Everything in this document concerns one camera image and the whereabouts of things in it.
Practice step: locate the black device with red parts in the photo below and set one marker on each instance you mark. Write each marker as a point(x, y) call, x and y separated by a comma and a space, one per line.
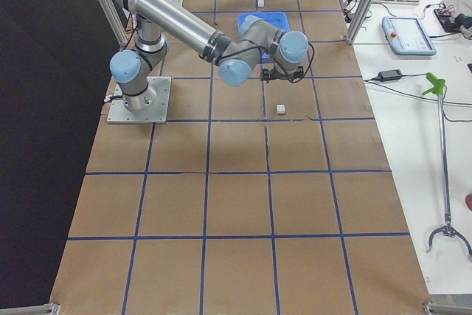
point(454, 23)

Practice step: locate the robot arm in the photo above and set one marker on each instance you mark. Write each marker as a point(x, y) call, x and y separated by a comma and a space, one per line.
point(235, 59)

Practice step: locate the black power adapter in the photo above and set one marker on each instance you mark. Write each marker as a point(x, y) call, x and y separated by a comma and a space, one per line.
point(389, 75)

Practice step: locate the brown paper table cover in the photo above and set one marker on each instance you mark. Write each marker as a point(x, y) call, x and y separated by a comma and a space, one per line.
point(229, 208)

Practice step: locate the lower usb hub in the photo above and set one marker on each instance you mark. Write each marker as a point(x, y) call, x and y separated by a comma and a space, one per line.
point(347, 6)

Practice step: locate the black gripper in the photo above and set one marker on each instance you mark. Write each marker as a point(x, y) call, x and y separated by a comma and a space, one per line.
point(268, 74)

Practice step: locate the green handled reacher grabber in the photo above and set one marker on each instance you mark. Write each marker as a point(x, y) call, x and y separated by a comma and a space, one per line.
point(438, 89)

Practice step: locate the teach pendant tablet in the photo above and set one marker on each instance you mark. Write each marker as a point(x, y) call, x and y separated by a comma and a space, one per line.
point(407, 36)

